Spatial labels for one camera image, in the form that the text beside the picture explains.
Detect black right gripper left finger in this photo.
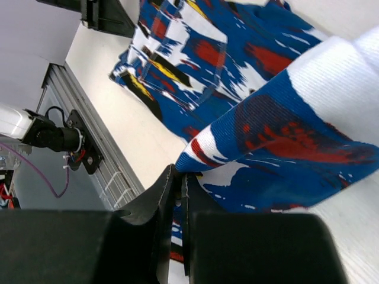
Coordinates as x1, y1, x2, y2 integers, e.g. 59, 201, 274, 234
1, 165, 175, 283

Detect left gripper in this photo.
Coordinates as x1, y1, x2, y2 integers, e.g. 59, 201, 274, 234
38, 0, 135, 38

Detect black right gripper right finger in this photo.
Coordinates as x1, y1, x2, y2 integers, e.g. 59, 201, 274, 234
181, 175, 348, 284

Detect blue white patterned trousers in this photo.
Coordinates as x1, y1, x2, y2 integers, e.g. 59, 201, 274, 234
108, 0, 379, 264

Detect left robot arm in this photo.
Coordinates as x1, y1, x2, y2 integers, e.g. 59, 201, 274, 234
1, 0, 135, 153

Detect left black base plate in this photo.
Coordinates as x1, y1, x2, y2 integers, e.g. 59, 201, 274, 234
67, 109, 104, 175

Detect aluminium rail frame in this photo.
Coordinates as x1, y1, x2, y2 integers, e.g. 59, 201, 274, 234
37, 63, 143, 211

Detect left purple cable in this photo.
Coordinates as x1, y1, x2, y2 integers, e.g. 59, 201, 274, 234
0, 141, 70, 199

